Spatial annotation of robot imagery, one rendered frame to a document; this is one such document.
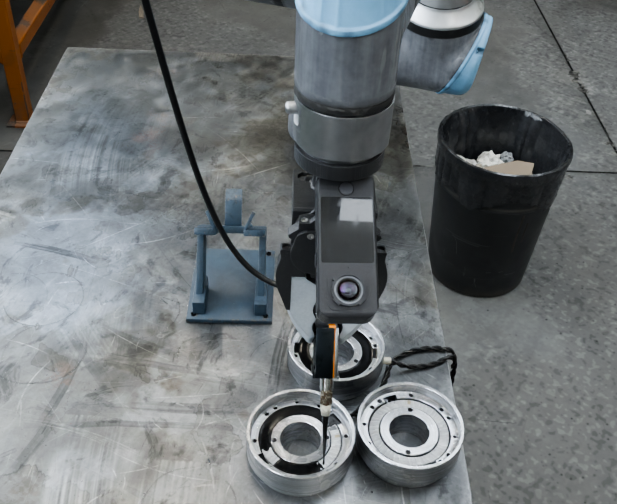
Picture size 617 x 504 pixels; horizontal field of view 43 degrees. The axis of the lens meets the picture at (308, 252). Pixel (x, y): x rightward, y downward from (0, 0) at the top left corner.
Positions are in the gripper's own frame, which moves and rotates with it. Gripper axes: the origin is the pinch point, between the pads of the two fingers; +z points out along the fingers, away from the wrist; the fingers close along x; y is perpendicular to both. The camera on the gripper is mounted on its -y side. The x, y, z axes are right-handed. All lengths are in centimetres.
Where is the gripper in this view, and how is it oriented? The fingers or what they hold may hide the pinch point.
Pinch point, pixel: (326, 337)
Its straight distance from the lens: 73.2
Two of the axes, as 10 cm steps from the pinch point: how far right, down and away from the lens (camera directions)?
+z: -0.4, 7.6, 6.5
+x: -10.0, -0.3, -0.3
